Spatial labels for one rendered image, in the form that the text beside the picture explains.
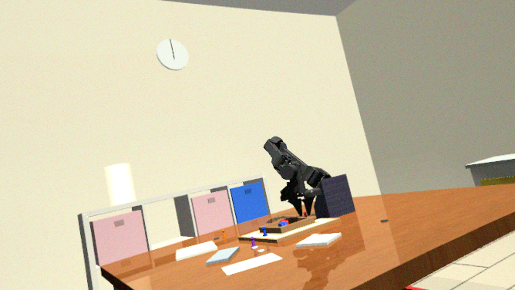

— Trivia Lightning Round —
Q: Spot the white square game track with arrows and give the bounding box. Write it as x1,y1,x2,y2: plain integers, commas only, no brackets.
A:
241,217,335,239

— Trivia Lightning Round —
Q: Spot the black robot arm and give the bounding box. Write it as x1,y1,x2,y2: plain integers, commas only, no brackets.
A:
264,137,331,198

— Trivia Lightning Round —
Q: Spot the tan board border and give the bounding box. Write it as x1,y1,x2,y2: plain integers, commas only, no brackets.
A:
238,218,341,244

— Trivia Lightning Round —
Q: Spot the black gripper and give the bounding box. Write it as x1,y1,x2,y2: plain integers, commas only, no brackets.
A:
280,177,321,216

